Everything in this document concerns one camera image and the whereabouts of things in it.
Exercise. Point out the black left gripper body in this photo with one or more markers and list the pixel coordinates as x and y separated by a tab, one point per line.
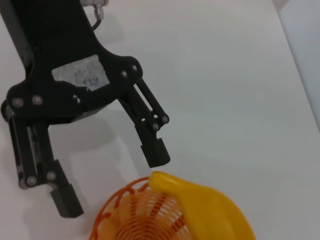
50	37

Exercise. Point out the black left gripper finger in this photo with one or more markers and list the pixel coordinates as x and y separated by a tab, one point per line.
67	200
152	150

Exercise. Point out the orange woven plastic basket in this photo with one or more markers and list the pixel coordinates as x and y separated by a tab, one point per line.
135	230

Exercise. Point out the yellow banana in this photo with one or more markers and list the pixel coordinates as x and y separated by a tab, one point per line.
212	212

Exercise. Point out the white tablecloth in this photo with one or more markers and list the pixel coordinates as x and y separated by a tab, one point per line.
225	100

